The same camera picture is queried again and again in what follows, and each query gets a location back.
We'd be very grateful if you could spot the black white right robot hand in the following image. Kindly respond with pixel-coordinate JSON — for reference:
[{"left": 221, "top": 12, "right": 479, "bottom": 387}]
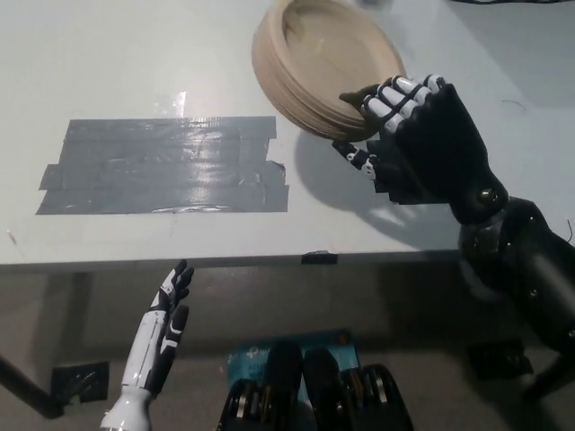
[{"left": 331, "top": 74, "right": 511, "bottom": 225}]

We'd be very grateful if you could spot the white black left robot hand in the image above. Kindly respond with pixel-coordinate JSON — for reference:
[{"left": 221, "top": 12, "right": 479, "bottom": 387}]
[{"left": 119, "top": 259, "right": 196, "bottom": 400}]

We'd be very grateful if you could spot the beige paper plate stack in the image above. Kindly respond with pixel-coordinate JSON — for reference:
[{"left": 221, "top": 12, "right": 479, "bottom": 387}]
[{"left": 250, "top": 0, "right": 408, "bottom": 145}]

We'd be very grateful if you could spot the black floor tape patch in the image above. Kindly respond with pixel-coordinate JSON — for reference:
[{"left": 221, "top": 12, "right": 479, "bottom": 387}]
[{"left": 50, "top": 361, "right": 111, "bottom": 404}]

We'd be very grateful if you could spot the grey table leg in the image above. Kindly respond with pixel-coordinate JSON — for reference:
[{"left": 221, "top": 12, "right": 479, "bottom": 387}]
[{"left": 31, "top": 271, "right": 95, "bottom": 374}]

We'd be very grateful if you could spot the teal cardboard box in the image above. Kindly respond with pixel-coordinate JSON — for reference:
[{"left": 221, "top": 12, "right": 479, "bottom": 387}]
[{"left": 224, "top": 328, "right": 361, "bottom": 405}]

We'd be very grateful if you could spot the black stand leg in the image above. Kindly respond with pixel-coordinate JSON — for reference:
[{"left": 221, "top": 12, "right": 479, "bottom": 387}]
[{"left": 0, "top": 354, "right": 68, "bottom": 418}]

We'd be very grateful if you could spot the small black tape strip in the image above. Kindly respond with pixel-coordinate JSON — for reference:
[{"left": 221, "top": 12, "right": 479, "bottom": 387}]
[{"left": 300, "top": 249, "right": 339, "bottom": 266}]

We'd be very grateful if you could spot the clear tape piece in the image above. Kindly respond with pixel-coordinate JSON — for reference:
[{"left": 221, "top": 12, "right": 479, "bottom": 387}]
[{"left": 154, "top": 90, "right": 188, "bottom": 119}]

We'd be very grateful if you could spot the grey duct tape patch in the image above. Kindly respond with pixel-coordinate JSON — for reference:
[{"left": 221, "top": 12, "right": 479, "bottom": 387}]
[{"left": 35, "top": 115, "right": 289, "bottom": 216}]

